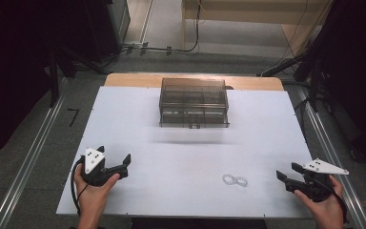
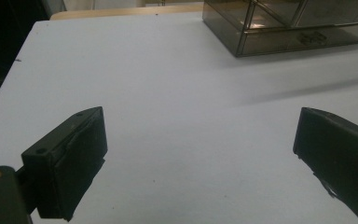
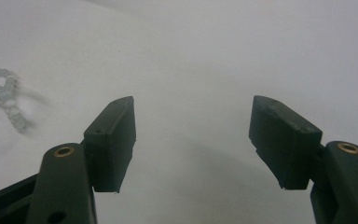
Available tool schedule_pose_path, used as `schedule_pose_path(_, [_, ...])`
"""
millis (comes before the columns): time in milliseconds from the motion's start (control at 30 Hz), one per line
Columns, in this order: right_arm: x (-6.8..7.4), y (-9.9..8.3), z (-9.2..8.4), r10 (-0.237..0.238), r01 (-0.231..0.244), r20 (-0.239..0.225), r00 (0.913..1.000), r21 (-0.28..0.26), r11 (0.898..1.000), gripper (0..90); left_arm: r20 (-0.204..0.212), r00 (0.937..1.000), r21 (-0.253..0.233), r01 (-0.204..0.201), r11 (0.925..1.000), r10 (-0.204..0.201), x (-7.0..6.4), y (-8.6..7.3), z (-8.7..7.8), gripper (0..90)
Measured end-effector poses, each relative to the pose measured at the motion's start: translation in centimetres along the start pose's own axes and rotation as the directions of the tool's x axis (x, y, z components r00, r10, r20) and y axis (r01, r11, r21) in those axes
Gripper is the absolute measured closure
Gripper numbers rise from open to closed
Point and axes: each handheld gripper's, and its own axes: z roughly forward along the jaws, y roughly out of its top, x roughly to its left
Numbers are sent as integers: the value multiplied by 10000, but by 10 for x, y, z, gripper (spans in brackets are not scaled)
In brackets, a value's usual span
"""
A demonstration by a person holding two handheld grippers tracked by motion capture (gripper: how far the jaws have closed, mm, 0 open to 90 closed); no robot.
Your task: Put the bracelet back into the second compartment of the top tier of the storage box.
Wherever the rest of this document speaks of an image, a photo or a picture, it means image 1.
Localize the light wooden bench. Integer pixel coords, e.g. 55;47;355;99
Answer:
180;0;334;57

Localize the clear bead bracelet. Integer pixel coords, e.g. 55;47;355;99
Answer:
221;173;249;188

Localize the metal floor rail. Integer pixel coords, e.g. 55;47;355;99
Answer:
0;77;71;229
295;85;366;229

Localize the white table cover sheet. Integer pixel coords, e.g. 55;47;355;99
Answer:
55;85;315;219

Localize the dark grey cabinet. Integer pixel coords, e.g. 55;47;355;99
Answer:
98;0;132;57

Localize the black floor cable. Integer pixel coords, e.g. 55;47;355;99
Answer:
101;0;204;70

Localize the person's dark clothing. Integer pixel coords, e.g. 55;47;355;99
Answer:
131;217;269;229

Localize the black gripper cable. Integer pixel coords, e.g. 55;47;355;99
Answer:
70;156;89;216
317;177;350;224

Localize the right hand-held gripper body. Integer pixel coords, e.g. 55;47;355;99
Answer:
285;157;351;203

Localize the black metal stand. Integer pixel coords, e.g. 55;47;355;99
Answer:
43;44;109;109
255;47;335;113

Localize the person's right hand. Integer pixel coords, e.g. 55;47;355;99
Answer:
293;175;346;223

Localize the clear smoky plastic drawer box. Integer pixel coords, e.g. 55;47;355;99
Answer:
158;77;231;130

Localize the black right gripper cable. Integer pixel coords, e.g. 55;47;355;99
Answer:
317;177;350;224

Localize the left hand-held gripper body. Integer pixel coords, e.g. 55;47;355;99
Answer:
80;147;130;187

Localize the person's left hand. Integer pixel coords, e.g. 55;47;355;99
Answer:
72;165;122;223

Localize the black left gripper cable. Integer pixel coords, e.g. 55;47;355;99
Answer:
70;156;89;216

